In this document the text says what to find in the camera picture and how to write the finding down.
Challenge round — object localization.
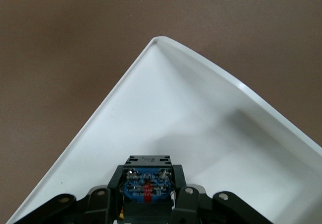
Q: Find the red push button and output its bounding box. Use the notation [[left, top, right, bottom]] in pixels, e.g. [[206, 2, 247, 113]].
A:
[[120, 155, 177, 224]]

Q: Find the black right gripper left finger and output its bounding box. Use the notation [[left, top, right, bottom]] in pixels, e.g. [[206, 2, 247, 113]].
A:
[[22, 165, 124, 224]]

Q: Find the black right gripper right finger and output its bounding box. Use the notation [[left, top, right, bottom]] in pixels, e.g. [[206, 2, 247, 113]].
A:
[[171, 165, 272, 224]]

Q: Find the white plastic drawer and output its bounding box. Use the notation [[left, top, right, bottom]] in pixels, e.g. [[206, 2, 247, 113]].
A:
[[5, 35, 322, 224]]

